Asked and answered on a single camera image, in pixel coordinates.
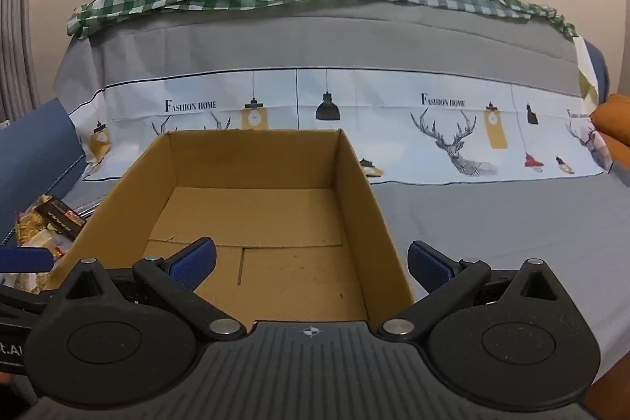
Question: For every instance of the yellow snack packet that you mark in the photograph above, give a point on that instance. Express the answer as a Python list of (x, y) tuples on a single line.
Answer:
[(29, 230)]

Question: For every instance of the orange cushion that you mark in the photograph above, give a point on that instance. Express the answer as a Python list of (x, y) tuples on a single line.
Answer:
[(615, 120)]

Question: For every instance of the blue sofa cushion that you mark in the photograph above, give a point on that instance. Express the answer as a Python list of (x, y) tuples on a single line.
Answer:
[(34, 154)]

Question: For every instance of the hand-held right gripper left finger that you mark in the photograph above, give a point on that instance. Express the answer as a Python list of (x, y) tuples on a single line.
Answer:
[(194, 261)]

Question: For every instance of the yellow patterned white cloth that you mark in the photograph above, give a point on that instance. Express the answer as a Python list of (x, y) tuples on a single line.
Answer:
[(587, 70)]

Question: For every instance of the cardboard box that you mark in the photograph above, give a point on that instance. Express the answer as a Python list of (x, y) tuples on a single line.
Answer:
[(256, 213)]

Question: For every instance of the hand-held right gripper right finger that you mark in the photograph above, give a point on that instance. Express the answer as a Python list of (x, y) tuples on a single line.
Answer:
[(427, 267)]

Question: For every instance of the dark brown snack packet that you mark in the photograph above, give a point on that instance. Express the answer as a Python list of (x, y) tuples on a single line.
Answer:
[(59, 216)]

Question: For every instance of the grey curtain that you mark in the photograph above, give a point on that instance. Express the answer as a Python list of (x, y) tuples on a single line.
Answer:
[(12, 31)]

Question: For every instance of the blue pillow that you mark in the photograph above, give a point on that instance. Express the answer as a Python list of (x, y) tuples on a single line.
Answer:
[(603, 70)]

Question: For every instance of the grey fabric storage bin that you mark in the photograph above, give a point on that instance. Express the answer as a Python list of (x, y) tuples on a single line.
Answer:
[(443, 46)]

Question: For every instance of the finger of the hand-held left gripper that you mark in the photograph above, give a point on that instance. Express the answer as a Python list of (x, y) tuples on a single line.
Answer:
[(24, 260)]

